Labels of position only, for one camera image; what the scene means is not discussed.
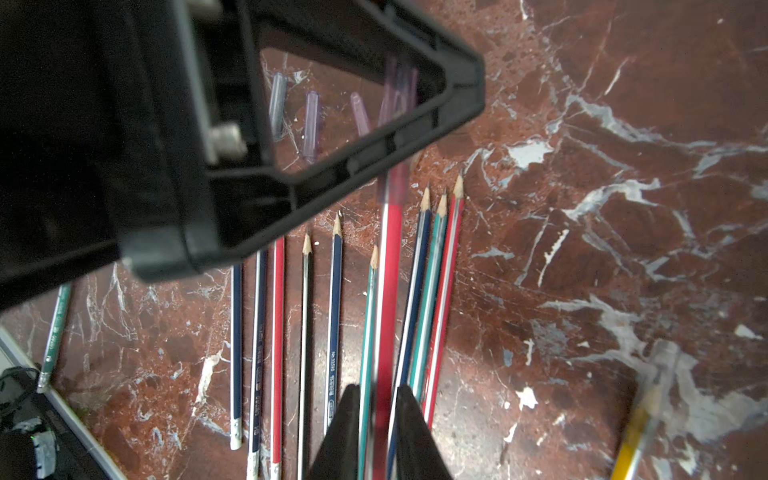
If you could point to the maroon capped pencil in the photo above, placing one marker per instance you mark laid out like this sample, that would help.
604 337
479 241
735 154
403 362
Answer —
394 193

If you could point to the purple cap of maroon pencil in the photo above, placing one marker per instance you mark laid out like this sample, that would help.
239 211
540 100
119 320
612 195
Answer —
400 90

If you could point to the yellow pencil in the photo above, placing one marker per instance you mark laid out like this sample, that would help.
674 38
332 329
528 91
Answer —
650 403

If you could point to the teal capped pencil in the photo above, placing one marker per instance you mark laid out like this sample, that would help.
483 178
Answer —
366 369

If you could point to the navy capped pencil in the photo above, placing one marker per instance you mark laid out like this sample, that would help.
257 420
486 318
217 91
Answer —
410 318

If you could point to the clear cap of black pencil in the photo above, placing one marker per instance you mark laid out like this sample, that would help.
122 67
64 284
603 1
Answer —
276 105

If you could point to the red capped pencil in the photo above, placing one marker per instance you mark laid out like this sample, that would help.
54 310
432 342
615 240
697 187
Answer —
278 282

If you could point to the black capped pencil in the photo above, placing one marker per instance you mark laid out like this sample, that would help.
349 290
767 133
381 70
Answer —
305 360

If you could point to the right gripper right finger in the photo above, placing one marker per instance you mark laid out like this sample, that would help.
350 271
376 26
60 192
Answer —
417 455

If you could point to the violet cap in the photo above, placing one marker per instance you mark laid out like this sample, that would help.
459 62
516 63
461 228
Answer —
360 115

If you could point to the green capped pencil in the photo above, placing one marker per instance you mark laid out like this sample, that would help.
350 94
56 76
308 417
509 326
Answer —
427 306

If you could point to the finger of the left gripper black frame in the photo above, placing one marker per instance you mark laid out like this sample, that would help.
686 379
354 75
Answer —
139 130

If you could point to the blue capped pencil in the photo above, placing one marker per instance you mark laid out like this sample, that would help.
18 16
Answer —
332 375

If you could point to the dark blue pencil thin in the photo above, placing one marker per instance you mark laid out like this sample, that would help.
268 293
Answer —
236 347

